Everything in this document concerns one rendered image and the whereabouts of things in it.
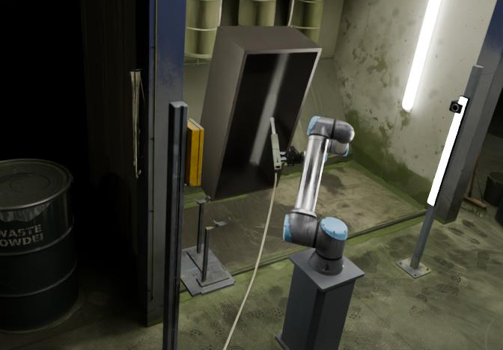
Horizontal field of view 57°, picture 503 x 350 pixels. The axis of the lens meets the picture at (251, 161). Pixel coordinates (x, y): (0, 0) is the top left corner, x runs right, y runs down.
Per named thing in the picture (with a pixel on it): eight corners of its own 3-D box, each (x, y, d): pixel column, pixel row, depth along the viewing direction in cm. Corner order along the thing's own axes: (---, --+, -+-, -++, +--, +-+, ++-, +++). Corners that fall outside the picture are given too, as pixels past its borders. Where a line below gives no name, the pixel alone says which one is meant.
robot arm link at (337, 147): (358, 120, 262) (349, 143, 328) (335, 117, 264) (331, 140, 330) (353, 140, 261) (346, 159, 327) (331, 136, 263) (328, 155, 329)
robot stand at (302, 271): (343, 355, 286) (364, 273, 258) (303, 375, 271) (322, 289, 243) (312, 321, 309) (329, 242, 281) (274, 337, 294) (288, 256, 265)
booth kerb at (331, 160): (113, 212, 392) (113, 199, 387) (113, 211, 394) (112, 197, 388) (351, 162, 529) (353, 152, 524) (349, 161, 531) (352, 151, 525)
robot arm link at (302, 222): (312, 247, 246) (337, 115, 263) (279, 239, 249) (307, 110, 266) (311, 249, 261) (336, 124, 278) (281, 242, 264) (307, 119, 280)
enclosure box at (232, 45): (190, 173, 365) (217, 25, 296) (254, 161, 396) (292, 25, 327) (210, 202, 343) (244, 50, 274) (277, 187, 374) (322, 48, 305)
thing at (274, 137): (281, 184, 337) (281, 163, 319) (274, 185, 336) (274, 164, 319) (275, 136, 369) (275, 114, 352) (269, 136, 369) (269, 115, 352)
